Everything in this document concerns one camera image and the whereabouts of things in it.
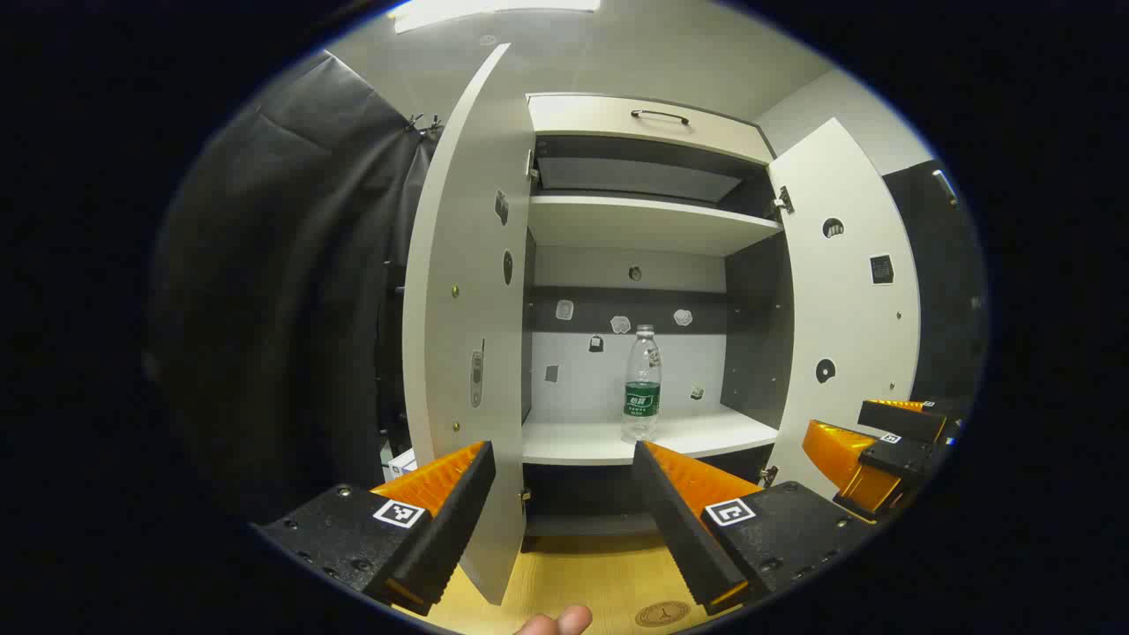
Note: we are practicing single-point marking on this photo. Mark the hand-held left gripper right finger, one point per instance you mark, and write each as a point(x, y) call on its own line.
point(675, 529)

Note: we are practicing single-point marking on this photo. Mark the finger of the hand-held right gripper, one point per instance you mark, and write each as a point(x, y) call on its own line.
point(895, 457)
point(904, 422)

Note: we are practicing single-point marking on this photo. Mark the round brown coaster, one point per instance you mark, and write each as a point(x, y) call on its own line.
point(663, 614)

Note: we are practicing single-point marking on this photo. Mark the white cabinet door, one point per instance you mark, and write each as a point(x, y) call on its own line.
point(459, 265)
point(847, 335)

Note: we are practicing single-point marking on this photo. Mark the small printed box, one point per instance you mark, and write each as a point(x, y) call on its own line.
point(403, 464)

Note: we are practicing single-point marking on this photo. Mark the metal cabinet hinge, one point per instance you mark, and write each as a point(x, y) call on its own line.
point(532, 166)
point(769, 476)
point(782, 201)

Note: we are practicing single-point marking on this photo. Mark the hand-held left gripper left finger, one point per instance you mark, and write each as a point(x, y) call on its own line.
point(459, 520)

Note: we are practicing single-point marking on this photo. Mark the clear plastic bottle green label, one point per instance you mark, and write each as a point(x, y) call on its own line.
point(641, 397)

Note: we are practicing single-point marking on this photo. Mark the white cabinet drawer front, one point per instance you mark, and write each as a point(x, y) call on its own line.
point(591, 119)

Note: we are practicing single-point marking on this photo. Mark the ceiling light panel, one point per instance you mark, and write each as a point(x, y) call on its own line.
point(494, 11)

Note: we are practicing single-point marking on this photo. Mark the white and grey cabinet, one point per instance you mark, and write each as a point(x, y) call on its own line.
point(635, 225)

